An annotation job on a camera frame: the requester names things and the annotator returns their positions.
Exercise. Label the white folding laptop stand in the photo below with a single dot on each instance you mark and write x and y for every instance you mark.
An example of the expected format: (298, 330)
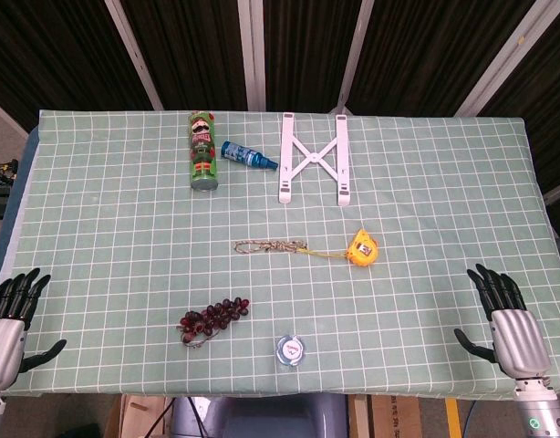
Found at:
(314, 158)

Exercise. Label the blue spray bottle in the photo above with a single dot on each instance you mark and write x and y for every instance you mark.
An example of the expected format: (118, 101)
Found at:
(240, 152)

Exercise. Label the green checked tablecloth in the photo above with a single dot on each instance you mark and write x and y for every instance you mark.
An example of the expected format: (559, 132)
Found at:
(125, 228)

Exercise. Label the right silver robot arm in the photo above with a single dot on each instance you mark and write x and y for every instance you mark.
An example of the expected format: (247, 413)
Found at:
(535, 410)

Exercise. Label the dark red grape bunch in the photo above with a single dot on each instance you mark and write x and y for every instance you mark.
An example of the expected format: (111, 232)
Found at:
(216, 315)

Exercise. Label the dark brown curtain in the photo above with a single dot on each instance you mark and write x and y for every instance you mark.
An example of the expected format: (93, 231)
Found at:
(193, 45)

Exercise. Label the clear plastic water bottle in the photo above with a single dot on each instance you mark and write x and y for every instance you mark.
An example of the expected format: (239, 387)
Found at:
(290, 350)

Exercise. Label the white frame post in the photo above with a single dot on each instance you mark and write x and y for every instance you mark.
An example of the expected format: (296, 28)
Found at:
(503, 59)
(252, 55)
(134, 55)
(355, 50)

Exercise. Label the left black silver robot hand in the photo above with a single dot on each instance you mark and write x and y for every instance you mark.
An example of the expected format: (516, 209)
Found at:
(6, 347)

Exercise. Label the green Pringles can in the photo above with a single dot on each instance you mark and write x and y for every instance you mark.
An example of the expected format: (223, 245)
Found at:
(202, 155)

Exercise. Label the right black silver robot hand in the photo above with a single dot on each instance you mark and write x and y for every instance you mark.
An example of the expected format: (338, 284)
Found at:
(519, 337)

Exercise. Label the grey robot torso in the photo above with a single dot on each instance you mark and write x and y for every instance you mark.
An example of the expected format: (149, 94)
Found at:
(271, 417)

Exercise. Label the brown cardboard box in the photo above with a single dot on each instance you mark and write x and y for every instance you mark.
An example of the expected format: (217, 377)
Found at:
(141, 417)
(396, 417)

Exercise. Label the yellow tape measure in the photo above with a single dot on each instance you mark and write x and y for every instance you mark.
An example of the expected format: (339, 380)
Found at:
(363, 255)

